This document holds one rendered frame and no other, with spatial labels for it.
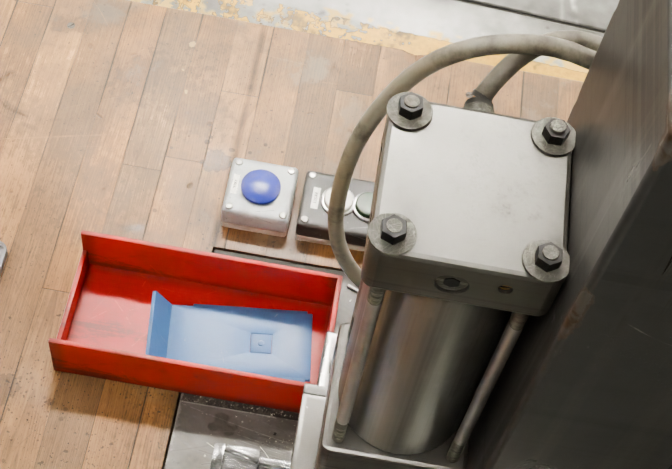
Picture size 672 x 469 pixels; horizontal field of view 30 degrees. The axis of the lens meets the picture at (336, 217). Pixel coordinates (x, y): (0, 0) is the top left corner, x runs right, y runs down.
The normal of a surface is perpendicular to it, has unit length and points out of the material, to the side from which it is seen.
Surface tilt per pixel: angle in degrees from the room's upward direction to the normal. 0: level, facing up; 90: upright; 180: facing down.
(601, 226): 90
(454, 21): 0
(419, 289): 90
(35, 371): 0
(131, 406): 0
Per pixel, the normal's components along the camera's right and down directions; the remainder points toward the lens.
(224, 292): 0.10, -0.53
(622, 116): -0.98, -0.18
